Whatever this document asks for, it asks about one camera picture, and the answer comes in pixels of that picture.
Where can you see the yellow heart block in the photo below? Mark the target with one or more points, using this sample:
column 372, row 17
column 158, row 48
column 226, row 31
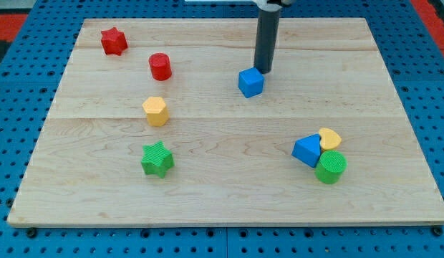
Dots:
column 329, row 139

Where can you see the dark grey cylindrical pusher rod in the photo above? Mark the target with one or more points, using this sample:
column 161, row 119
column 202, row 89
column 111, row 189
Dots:
column 267, row 28

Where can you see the green star block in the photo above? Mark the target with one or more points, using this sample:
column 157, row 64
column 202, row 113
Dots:
column 156, row 159

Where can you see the yellow hexagon block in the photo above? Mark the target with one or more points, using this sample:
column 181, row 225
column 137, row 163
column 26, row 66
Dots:
column 156, row 111

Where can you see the green cylinder block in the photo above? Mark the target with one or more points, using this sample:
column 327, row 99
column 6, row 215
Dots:
column 330, row 167

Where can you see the red star block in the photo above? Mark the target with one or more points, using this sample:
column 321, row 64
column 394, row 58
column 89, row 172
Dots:
column 113, row 41

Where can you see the blue cube block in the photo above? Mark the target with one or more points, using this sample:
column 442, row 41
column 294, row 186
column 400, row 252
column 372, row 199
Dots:
column 250, row 82

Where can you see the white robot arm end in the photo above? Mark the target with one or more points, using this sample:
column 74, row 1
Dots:
column 273, row 5

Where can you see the red cylinder block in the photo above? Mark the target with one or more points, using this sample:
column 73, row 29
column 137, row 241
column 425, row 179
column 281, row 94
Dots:
column 160, row 66

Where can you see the light wooden board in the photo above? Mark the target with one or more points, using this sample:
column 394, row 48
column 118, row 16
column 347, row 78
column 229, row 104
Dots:
column 232, row 155

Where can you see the blue triangle block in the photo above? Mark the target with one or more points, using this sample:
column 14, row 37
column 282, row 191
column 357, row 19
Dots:
column 307, row 150

